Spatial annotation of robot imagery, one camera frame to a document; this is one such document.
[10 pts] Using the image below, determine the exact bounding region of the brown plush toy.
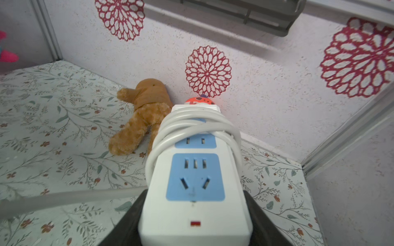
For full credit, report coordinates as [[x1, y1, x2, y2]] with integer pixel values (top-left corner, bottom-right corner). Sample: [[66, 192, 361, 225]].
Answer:
[[109, 79, 173, 155]]

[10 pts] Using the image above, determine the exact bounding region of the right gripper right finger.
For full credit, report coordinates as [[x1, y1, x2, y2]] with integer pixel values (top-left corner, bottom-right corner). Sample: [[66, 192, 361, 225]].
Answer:
[[244, 191, 292, 246]]

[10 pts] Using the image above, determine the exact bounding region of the white power strip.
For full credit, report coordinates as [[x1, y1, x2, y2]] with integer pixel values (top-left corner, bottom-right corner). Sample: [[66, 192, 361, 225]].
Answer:
[[138, 104, 253, 246]]

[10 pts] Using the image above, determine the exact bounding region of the upper pink white plush doll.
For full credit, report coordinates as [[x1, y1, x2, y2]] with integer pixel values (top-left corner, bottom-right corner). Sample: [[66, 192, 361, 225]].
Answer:
[[0, 48, 19, 63]]

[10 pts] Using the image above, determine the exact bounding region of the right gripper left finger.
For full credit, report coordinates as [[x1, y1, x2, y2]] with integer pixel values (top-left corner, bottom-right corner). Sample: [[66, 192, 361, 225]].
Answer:
[[99, 189, 148, 246]]

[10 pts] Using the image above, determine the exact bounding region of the red shark plush toy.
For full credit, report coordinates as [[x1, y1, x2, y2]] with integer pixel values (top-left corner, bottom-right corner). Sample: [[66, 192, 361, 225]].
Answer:
[[185, 95, 215, 105]]

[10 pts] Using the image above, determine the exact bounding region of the white power cord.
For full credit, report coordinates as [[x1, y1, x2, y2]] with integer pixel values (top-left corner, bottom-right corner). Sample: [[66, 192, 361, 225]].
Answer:
[[0, 109, 243, 219]]

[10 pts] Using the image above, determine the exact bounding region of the grey wall shelf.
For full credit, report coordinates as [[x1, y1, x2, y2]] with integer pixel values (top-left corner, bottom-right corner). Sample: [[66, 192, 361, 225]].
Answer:
[[145, 1, 306, 37]]

